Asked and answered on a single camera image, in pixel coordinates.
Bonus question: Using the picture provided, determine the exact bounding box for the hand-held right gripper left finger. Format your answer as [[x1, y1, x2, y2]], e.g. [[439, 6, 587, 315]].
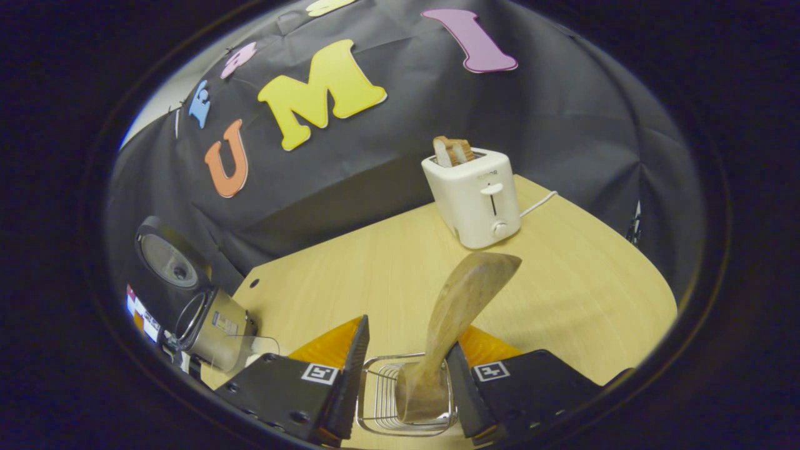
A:
[[216, 314, 371, 446]]

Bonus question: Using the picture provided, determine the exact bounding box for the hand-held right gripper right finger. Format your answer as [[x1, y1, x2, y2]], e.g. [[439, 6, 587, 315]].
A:
[[447, 325, 635, 446]]

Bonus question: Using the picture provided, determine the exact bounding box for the metal wire chopstick holder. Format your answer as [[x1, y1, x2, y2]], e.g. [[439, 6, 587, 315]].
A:
[[356, 353, 458, 437]]

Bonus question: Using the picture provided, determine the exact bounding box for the wooden spoon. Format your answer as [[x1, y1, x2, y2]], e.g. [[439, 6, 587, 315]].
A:
[[396, 251, 523, 424]]

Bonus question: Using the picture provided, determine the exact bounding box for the black silver rice cooker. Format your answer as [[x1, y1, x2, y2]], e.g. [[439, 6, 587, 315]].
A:
[[134, 216, 258, 374]]

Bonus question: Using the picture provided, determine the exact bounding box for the clear plastic container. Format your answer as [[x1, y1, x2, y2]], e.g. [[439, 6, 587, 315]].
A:
[[209, 334, 282, 376]]

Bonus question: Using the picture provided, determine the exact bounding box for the white toaster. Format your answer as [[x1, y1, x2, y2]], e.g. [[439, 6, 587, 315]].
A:
[[421, 149, 521, 249]]

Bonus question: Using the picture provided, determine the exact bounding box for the computer monitor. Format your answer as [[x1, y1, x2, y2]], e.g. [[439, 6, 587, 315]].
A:
[[125, 284, 162, 343]]

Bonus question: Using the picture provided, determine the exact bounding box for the black backdrop cloth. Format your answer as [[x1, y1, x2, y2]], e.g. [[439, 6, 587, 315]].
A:
[[103, 0, 704, 326]]

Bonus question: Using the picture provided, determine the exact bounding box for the white toaster cable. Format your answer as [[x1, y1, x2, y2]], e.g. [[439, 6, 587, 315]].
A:
[[519, 191, 558, 218]]

